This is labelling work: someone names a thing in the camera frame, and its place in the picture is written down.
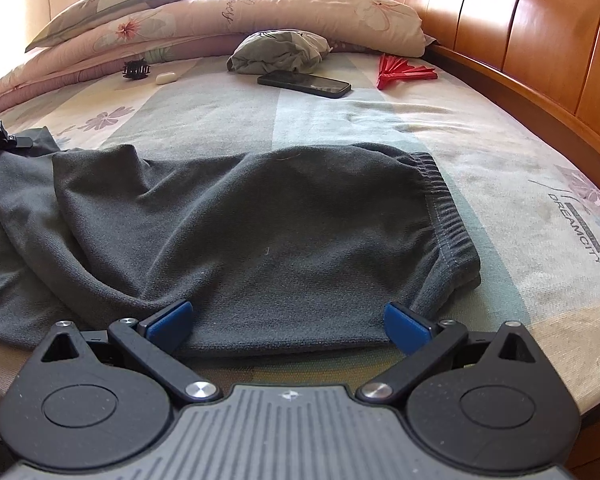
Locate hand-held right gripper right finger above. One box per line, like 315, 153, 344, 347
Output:
356, 301, 550, 403

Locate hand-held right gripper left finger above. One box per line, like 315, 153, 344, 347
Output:
29, 299, 223, 403

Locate dark grey pants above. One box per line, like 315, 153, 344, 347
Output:
0, 127, 482, 353

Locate black hair claw clip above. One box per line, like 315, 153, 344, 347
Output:
122, 59, 152, 81

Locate grey floral pillow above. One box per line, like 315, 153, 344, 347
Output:
25, 0, 206, 53

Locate red folding fan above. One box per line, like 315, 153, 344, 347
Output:
377, 53, 438, 91

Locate black smartphone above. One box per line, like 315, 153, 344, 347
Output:
257, 70, 352, 99

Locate crumpled grey cloth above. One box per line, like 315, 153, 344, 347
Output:
226, 30, 333, 76

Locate pink floral folded quilt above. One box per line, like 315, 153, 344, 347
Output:
0, 0, 428, 116

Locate wooden bed headboard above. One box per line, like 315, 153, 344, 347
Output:
382, 0, 600, 201

